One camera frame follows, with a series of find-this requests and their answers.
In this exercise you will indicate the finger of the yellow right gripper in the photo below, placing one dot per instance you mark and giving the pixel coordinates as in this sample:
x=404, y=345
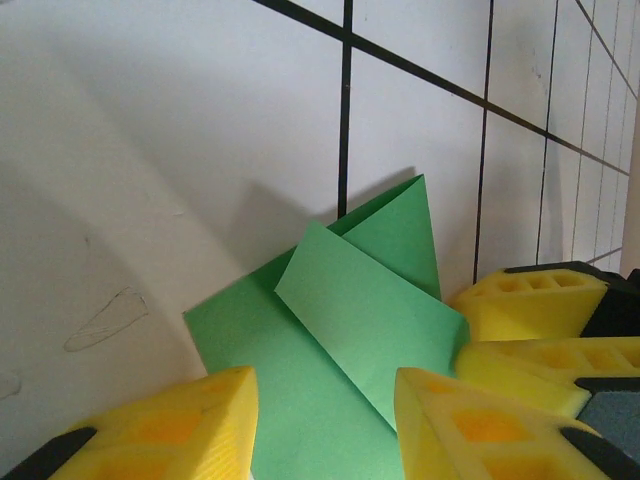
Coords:
x=530, y=310
x=550, y=370

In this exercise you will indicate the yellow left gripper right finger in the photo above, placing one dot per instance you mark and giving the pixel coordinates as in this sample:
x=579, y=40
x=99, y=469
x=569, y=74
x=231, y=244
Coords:
x=475, y=440

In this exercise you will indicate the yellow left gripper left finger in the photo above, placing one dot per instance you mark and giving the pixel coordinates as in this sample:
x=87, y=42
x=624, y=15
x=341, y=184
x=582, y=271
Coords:
x=175, y=430

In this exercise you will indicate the green paper sheet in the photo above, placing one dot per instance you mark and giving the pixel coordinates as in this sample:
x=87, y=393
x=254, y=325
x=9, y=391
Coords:
x=325, y=325

